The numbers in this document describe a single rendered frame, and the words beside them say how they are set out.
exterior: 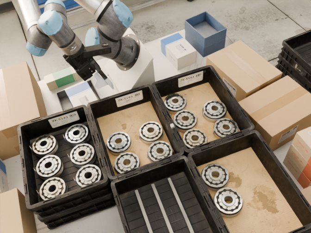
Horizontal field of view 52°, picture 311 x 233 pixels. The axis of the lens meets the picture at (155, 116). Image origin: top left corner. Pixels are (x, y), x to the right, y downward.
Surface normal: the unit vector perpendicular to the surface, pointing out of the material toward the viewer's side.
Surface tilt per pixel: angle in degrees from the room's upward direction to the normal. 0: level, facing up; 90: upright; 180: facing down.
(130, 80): 47
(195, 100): 0
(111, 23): 70
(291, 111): 0
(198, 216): 0
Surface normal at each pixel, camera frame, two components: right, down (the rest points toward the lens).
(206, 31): -0.07, -0.61
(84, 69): 0.48, 0.56
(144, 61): -0.70, -0.12
